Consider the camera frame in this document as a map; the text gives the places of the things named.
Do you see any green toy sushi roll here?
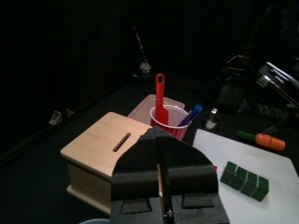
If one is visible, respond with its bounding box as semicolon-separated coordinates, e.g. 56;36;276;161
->
219;160;270;202

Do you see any red toy knife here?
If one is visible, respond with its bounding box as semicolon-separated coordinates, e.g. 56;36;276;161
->
153;73;171;124

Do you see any red plastic cup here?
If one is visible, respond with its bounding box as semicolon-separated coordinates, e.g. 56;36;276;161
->
148;104;192;142

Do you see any wooden box with slot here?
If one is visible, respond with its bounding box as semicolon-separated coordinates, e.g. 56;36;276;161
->
60;111;155;215

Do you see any white cutting board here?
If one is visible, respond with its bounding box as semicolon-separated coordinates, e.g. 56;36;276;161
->
191;129;299;224

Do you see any orange toy carrot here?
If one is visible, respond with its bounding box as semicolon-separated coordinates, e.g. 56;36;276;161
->
233;129;286;152

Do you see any light blue plate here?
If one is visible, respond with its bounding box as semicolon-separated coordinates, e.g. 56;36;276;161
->
79;218;112;224

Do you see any pink plastic container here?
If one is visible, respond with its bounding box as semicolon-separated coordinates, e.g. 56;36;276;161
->
125;94;185;126

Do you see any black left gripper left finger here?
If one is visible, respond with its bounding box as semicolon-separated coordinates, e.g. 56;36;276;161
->
109;126;164;224

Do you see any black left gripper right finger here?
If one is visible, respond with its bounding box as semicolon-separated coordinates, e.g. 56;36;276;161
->
156;127;231;224

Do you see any small white bottle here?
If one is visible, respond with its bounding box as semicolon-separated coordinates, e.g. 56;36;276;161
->
204;108;220;130

